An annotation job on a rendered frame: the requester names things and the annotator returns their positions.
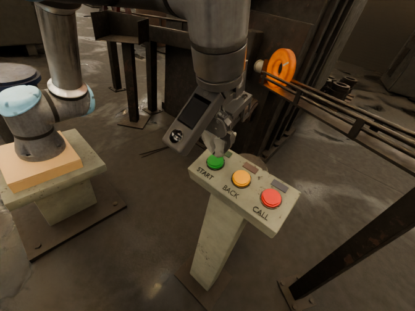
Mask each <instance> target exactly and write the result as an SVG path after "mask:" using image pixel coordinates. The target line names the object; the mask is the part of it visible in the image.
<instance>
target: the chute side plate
mask: <svg viewBox="0 0 415 311"><path fill-rule="evenodd" d="M149 36H150V37H151V41H154V42H158V43H162V44H167V45H170V46H175V47H178V48H183V49H188V50H191V44H190V37H189V34H188V33H181V32H177V31H171V30H165V29H161V28H154V27H149Z"/></svg>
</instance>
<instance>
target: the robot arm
mask: <svg viewBox="0 0 415 311"><path fill-rule="evenodd" d="M26 1H30V2H34V5H35V9H36V14H37V18H38V23H39V26H40V31H41V36H42V40H43V44H44V50H45V53H46V58H47V61H48V66H49V71H50V75H51V78H50V79H49V80H48V83H47V86H48V89H42V90H39V89H38V88H37V87H36V86H32V85H28V86H26V85H19V86H13V87H11V88H7V89H5V90H3V91H1V92H0V114H1V115H2V116H3V118H4V120H5V122H6V123H7V126H8V127H9V129H10V131H11V132H12V134H13V136H14V150H15V153H16V154H17V156H18V157H19V158H20V159H22V160H24V161H27V162H42V161H45V160H49V159H53V158H55V157H57V156H58V155H60V154H61V153H62V152H63V151H64V150H65V147H66V144H65V141H64V139H63V137H62V136H61V135H60V134H59V133H58V132H57V131H56V130H55V129H54V127H53V123H57V122H61V121H64V120H69V119H72V118H76V117H83V116H85V115H88V114H91V113H92V112H93V111H94V108H95V99H94V95H93V92H92V90H91V88H90V87H89V86H88V85H87V84H86V83H85V82H84V81H83V80H82V73H81V66H80V53H79V47H78V33H77V21H76V13H75V11H76V10H78V9H79V8H81V6H82V4H91V5H99V6H111V7H124V8H131V9H144V10H155V11H159V12H163V13H166V14H169V15H172V16H174V17H178V18H180V19H185V20H187V24H188V32H189V37H190V44H191V53H192V58H193V67H194V71H195V73H196V81H197V84H198V87H197V88H196V89H195V91H194V92H193V94H192V95H191V97H190V98H189V100H188V101H187V103H186V104H185V105H184V107H183V109H182V110H181V111H180V113H179V114H178V116H177V118H176V119H175V120H174V122H173V123H172V124H171V126H170V128H169V129H168V130H167V132H166V134H165V135H164V137H163V138H162V141H163V142H164V143H165V144H166V145H168V146H169V147H170V148H171V149H173V150H174V151H175V152H176V153H177V154H180V155H181V156H187V155H188V153H189V152H190V151H191V149H192V148H193V146H194V145H195V143H196V142H197V140H198V139H199V137H201V139H202V140H203V142H204V144H205V145H206V147H207V148H208V150H209V152H210V153H211V154H212V155H214V156H215V157H217V158H219V157H222V156H223V155H224V154H225V153H226V152H227V151H228V150H229V149H230V148H231V147H232V146H233V144H234V142H235V137H236V135H237V133H236V132H233V131H232V130H231V129H232V128H233V127H234V126H235V124H236V123H237V122H238V121H239V120H240V119H241V118H242V121H241V122H244V121H245V120H246V119H247V118H248V117H249V113H250V108H251V100H252V96H253V95H252V94H249V93H247V92H245V82H246V71H247V65H248V60H246V48H247V42H248V39H247V36H248V25H249V12H250V5H251V0H26ZM247 105H249V106H248V112H247V113H246V114H245V107H246V106H247Z"/></svg>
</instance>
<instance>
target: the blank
mask: <svg viewBox="0 0 415 311"><path fill-rule="evenodd" d="M281 63H282V71H281V73H280V75H279V74H278V69H279V66H280V64H281ZM295 68H296V57H295V54H294V52H293V51H292V50H290V49H284V48H281V49H278V50H276V51H275V52H274V53H273V55H272V57H271V58H270V60H269V63H268V66H267V72H269V73H271V74H273V75H275V76H277V77H279V78H281V79H283V80H286V81H288V82H290V81H291V79H292V78H293V76H294V73H295ZM267 78H270V79H271V80H274V81H276V82H277V83H280V84H281V85H284V86H286V84H284V83H282V82H280V81H278V80H276V79H274V78H272V77H270V76H268V75H267ZM267 82H268V84H269V85H270V86H271V87H272V88H280V87H278V86H277V85H275V84H273V83H271V82H269V81H267Z"/></svg>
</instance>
